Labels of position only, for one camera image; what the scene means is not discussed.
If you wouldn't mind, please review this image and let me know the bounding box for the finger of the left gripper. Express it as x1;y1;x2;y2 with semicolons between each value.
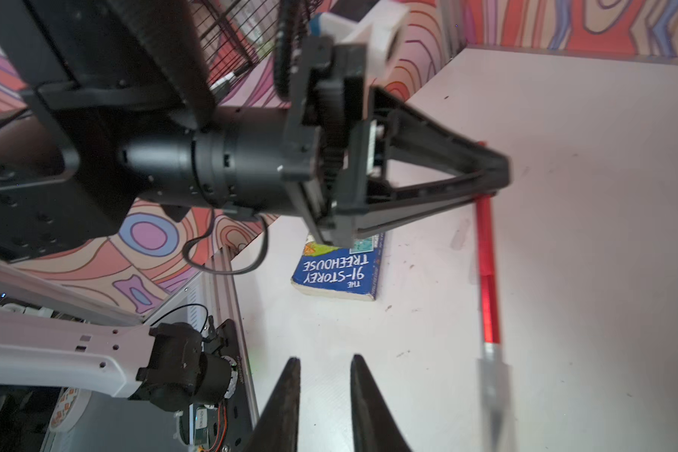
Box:
370;88;510;192
351;186;486;239

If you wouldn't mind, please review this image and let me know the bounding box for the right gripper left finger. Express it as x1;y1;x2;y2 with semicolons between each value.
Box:
244;358;301;452

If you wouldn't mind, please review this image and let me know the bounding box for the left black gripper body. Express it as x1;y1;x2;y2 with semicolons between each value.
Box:
118;37;368;246

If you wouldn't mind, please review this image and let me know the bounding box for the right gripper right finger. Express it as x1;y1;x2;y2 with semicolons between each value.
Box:
350;354;411;452

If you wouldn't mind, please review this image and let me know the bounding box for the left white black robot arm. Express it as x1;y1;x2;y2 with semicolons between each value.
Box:
0;1;510;263

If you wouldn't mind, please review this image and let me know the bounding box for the blue treehouse paperback book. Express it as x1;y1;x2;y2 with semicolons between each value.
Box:
291;234;385;301

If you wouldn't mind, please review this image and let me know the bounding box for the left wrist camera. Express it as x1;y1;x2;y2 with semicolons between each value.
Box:
310;0;411;85

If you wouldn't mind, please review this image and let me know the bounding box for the black wire basket left wall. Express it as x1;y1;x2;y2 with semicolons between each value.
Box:
188;0;321;102

